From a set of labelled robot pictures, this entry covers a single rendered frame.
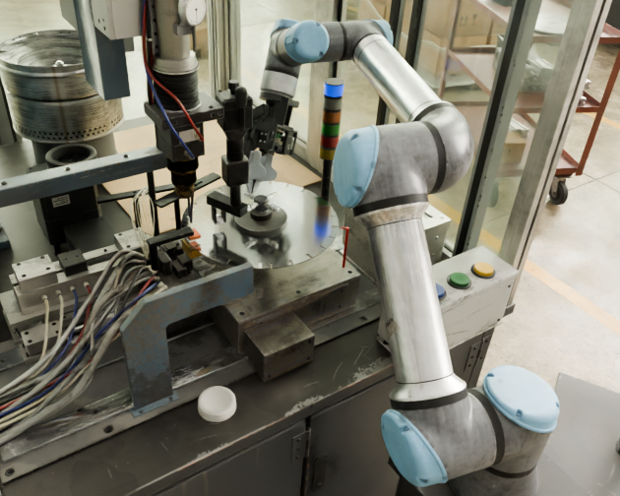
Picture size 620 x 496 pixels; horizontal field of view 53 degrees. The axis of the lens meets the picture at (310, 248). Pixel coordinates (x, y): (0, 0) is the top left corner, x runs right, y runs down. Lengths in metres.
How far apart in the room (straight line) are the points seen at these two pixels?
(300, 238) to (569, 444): 1.33
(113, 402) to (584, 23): 1.06
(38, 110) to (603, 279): 2.40
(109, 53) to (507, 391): 0.85
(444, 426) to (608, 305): 2.07
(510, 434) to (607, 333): 1.83
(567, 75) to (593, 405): 1.46
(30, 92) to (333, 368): 1.03
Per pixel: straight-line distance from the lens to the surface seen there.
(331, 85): 1.43
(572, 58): 1.22
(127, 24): 1.07
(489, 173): 1.36
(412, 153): 0.92
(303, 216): 1.32
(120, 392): 1.23
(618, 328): 2.83
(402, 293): 0.91
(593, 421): 2.38
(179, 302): 1.07
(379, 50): 1.21
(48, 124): 1.77
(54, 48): 1.94
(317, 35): 1.22
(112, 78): 1.18
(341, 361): 1.28
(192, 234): 1.23
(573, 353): 2.62
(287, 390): 1.23
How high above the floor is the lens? 1.68
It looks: 36 degrees down
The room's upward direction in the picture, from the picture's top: 4 degrees clockwise
